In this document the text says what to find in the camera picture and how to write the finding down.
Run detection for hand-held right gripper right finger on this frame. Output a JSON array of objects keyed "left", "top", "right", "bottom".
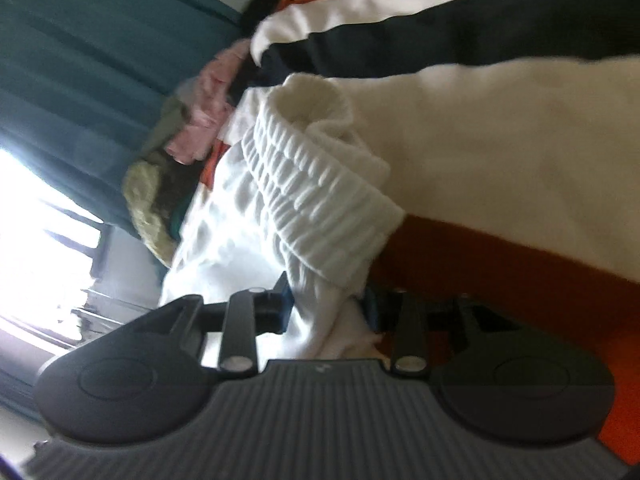
[{"left": 361, "top": 284, "right": 501, "bottom": 377}]

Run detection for pink garment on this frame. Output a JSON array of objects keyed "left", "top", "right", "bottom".
[{"left": 165, "top": 40, "right": 252, "bottom": 167}]

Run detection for dark brown garment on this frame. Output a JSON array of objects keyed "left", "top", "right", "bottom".
[{"left": 155, "top": 165, "right": 202, "bottom": 212}]

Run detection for dark framed window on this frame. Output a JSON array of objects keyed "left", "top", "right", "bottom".
[{"left": 0, "top": 150, "right": 166, "bottom": 352}]

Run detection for grey green garment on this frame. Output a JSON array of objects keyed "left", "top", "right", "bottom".
[{"left": 142, "top": 95, "right": 194, "bottom": 162}]

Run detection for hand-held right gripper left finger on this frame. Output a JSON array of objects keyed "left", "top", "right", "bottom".
[{"left": 167, "top": 271, "right": 293, "bottom": 377}]

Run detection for orange black striped blanket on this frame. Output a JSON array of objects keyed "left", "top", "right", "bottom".
[{"left": 200, "top": 0, "right": 640, "bottom": 466}]

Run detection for white pants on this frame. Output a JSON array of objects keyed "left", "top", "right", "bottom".
[{"left": 160, "top": 74, "right": 407, "bottom": 362}]

